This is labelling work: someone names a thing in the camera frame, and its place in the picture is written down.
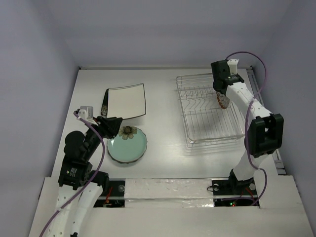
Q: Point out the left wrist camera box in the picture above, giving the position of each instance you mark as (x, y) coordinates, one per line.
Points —
(85, 112)

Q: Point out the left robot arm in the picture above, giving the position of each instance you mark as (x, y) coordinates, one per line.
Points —
(79, 184)

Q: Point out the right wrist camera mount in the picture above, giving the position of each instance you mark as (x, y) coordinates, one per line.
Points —
(233, 65)

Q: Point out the pale green flower plate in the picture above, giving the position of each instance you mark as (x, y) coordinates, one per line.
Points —
(127, 145)

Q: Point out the metal wire dish rack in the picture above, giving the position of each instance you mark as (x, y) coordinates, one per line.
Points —
(205, 122)

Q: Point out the cream square plate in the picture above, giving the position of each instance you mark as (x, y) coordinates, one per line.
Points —
(127, 102)

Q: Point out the black floral rectangular plate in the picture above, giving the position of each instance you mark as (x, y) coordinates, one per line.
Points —
(104, 107)

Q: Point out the white petal pattern bowl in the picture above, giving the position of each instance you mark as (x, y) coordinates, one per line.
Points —
(223, 100)

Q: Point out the teal scalloped round plate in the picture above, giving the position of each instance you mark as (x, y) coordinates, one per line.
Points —
(145, 145)

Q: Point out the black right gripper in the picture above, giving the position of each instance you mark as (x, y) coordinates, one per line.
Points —
(217, 86)

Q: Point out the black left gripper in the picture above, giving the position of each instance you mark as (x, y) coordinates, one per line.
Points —
(109, 126)

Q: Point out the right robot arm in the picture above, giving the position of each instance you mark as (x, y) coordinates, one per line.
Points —
(263, 129)

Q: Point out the silver foil tape strip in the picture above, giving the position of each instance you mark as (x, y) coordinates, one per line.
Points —
(168, 193)

